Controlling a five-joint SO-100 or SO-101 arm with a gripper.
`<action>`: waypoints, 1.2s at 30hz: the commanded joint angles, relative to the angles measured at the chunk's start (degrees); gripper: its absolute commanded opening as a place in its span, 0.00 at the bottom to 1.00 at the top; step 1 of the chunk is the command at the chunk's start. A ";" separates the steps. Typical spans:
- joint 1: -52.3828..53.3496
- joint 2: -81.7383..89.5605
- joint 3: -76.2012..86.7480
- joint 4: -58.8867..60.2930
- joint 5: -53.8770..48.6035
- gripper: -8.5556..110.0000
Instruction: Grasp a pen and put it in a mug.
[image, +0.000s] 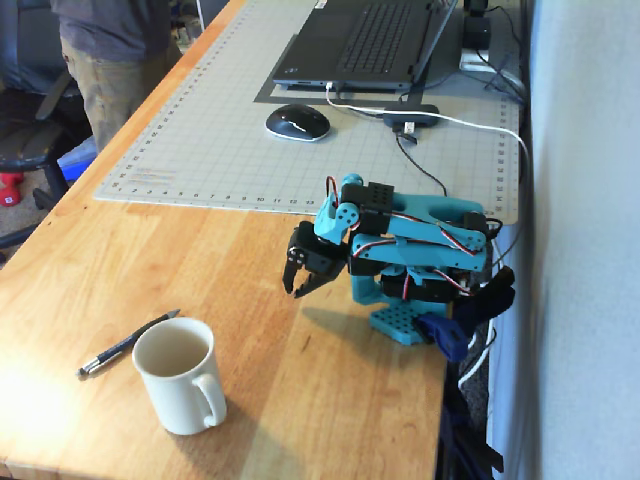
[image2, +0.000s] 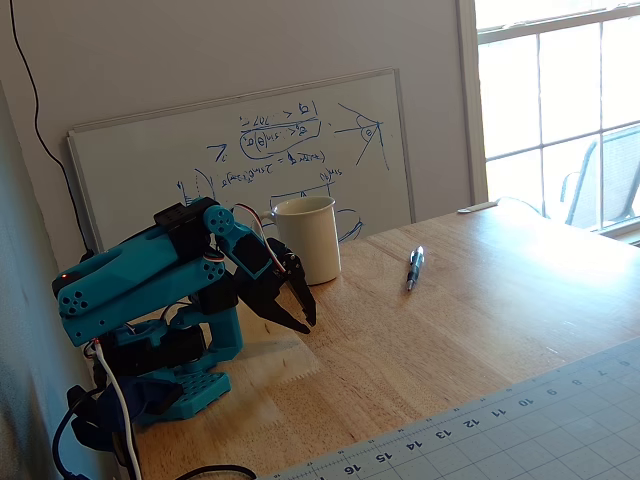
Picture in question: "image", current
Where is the black laptop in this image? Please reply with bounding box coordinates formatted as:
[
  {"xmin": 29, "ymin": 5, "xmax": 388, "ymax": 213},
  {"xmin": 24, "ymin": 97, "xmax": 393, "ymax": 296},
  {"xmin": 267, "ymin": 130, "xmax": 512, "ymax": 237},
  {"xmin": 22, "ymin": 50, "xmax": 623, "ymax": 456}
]
[{"xmin": 272, "ymin": 0, "xmax": 459, "ymax": 92}]

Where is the person in grey shirt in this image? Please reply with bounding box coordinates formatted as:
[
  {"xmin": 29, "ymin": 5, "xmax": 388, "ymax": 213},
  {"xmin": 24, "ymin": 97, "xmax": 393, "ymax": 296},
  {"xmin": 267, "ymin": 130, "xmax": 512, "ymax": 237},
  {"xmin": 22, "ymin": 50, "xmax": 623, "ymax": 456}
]
[{"xmin": 49, "ymin": 0, "xmax": 174, "ymax": 154}]

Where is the black computer mouse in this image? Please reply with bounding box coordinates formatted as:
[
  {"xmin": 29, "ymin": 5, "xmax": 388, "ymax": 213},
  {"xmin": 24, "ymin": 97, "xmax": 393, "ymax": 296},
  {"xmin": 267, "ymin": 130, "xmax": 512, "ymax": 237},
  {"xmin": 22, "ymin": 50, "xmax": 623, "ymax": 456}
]
[{"xmin": 264, "ymin": 103, "xmax": 332, "ymax": 143}]

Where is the dark blue pen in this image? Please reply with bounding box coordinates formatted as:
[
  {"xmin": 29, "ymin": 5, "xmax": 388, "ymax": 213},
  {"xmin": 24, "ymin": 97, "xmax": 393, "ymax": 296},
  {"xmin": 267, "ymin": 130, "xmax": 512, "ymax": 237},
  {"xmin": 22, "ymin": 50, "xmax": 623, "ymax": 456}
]
[{"xmin": 75, "ymin": 309, "xmax": 181, "ymax": 377}]

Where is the white ceramic mug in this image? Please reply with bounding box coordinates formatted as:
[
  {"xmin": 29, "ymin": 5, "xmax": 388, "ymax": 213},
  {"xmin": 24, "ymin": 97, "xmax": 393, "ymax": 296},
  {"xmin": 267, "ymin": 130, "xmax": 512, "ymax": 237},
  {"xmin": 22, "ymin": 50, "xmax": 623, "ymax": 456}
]
[{"xmin": 131, "ymin": 316, "xmax": 228, "ymax": 436}]

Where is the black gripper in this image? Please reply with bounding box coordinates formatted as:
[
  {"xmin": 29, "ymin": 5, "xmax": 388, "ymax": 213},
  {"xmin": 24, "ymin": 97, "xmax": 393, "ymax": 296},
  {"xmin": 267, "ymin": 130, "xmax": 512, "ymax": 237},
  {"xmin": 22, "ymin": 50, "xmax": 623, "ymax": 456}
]
[{"xmin": 282, "ymin": 221, "xmax": 350, "ymax": 300}]

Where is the thin black cable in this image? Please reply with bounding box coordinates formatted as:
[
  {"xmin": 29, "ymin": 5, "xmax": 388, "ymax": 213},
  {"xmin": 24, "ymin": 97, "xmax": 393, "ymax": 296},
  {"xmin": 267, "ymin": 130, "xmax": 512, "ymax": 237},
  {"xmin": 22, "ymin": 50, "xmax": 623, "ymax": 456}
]
[{"xmin": 394, "ymin": 130, "xmax": 449, "ymax": 197}]

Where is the black usb hub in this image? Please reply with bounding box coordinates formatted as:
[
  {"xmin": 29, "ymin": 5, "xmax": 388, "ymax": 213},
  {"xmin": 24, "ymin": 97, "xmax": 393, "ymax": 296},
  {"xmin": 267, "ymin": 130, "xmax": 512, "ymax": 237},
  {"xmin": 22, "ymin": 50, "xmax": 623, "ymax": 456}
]
[{"xmin": 382, "ymin": 103, "xmax": 440, "ymax": 128}]

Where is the grey gridded cutting mat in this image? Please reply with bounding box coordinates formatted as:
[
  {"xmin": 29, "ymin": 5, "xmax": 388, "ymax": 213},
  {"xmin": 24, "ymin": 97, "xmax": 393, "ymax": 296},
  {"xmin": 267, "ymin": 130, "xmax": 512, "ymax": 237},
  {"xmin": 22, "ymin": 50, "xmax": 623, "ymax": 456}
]
[{"xmin": 93, "ymin": 0, "xmax": 521, "ymax": 227}]

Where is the black office chair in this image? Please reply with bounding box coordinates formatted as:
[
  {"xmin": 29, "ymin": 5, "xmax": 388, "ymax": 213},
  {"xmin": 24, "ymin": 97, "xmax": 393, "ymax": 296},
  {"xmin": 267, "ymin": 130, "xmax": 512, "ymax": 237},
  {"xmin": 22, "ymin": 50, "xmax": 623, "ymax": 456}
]
[{"xmin": 0, "ymin": 69, "xmax": 96, "ymax": 251}]

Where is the red dumbbell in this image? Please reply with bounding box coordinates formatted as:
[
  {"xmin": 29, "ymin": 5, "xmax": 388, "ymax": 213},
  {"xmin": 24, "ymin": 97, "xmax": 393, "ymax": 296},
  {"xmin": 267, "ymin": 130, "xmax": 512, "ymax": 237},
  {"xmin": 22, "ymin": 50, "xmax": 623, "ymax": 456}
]
[{"xmin": 0, "ymin": 172, "xmax": 26, "ymax": 209}]

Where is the blue plastic bin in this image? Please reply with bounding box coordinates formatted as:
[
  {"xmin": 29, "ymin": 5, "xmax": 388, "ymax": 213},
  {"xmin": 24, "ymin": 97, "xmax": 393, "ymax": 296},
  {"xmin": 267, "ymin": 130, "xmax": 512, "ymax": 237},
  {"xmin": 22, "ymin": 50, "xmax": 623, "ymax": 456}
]
[{"xmin": 57, "ymin": 134, "xmax": 99, "ymax": 182}]

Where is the black power adapter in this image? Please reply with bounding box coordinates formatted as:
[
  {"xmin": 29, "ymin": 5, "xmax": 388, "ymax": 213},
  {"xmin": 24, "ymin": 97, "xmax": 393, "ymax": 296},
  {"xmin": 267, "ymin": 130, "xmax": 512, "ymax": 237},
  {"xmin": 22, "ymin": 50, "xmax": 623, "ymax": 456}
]
[{"xmin": 462, "ymin": 17, "xmax": 494, "ymax": 51}]

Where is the blue table clamp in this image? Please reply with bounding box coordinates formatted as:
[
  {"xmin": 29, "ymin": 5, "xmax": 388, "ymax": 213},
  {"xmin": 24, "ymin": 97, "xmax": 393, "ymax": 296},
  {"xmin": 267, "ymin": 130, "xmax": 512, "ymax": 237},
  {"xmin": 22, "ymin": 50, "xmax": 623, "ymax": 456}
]
[{"xmin": 417, "ymin": 312, "xmax": 471, "ymax": 362}]

